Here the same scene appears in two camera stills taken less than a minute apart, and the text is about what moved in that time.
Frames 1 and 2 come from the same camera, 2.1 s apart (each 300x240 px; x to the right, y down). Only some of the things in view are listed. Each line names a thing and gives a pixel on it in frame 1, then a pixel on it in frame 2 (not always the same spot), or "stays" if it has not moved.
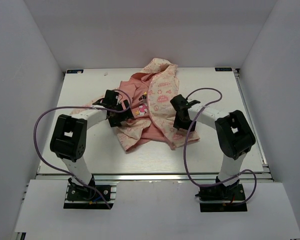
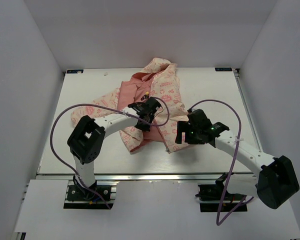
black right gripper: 178,123 to 182,127
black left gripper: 123,116 to 146,127
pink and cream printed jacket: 142,107 stays
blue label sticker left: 75,71 stays
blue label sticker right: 223,69 stays
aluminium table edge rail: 164,177 stays
